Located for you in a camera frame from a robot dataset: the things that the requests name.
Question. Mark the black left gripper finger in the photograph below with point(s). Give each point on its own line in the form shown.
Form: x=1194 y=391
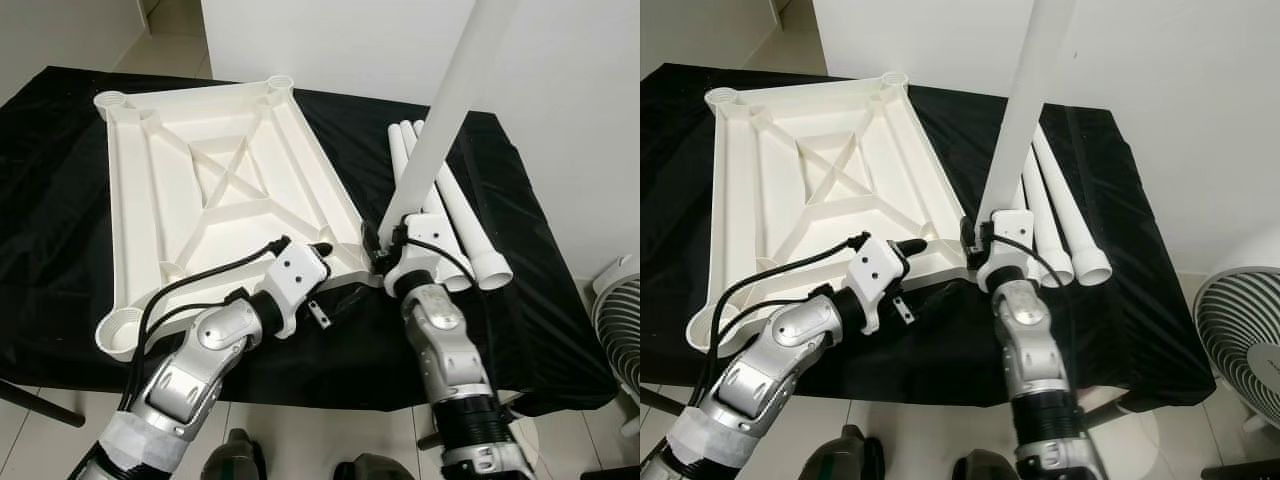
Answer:
x=914 y=248
x=938 y=291
x=352 y=294
x=323 y=249

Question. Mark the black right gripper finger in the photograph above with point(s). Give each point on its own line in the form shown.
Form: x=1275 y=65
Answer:
x=969 y=240
x=372 y=243

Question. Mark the white plastic table top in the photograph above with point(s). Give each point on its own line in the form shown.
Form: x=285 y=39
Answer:
x=800 y=140
x=200 y=150

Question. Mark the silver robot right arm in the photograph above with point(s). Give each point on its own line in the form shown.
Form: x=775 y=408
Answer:
x=1030 y=340
x=450 y=350

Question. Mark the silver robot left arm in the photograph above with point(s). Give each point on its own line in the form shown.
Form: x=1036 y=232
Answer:
x=200 y=345
x=790 y=335

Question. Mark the dark robot left foot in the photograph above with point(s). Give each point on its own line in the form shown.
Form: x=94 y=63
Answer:
x=845 y=455
x=235 y=458

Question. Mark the dark robot foot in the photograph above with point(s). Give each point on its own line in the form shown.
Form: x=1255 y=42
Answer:
x=235 y=458
x=985 y=468
x=845 y=455
x=375 y=468

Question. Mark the dark robot right foot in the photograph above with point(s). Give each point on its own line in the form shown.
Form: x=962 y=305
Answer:
x=375 y=468
x=985 y=468

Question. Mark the black tablecloth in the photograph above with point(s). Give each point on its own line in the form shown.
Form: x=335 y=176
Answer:
x=60 y=200
x=700 y=200

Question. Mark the white round floor fan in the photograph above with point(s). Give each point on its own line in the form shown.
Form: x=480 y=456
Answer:
x=1240 y=330
x=620 y=320

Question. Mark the black floor stand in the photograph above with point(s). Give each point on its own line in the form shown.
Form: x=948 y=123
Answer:
x=1240 y=470
x=625 y=473

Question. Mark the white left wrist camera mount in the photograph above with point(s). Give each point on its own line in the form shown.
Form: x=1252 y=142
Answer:
x=297 y=268
x=872 y=265

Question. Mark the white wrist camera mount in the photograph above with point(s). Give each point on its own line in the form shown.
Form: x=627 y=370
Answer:
x=425 y=232
x=297 y=268
x=1010 y=228
x=872 y=265

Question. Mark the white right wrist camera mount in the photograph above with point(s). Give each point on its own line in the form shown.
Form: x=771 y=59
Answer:
x=425 y=232
x=1010 y=228

